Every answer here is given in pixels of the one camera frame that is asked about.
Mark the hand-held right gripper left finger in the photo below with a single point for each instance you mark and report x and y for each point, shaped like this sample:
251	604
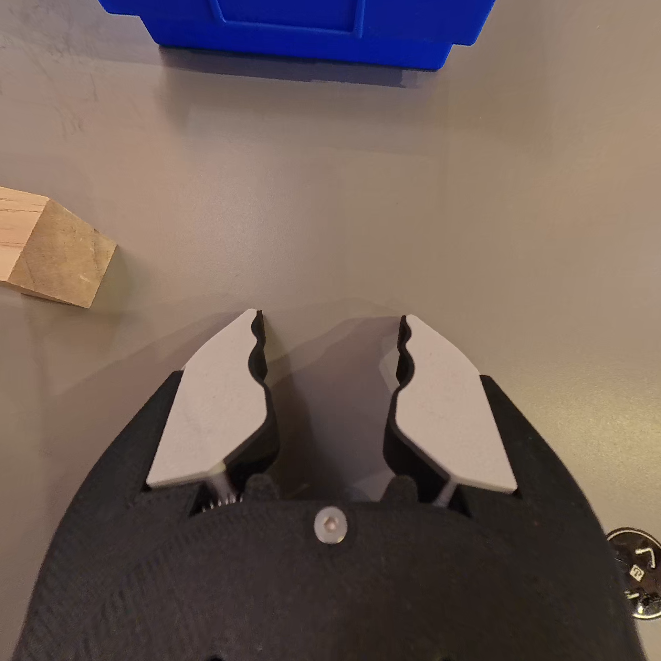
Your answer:
217	413

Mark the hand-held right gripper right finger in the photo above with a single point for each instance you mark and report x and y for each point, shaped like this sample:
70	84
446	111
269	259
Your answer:
449	413

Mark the wooden cube block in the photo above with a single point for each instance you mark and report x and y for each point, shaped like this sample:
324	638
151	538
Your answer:
57	258

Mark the blue plastic storage bin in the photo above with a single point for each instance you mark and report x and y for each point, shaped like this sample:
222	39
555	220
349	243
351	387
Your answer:
403	36

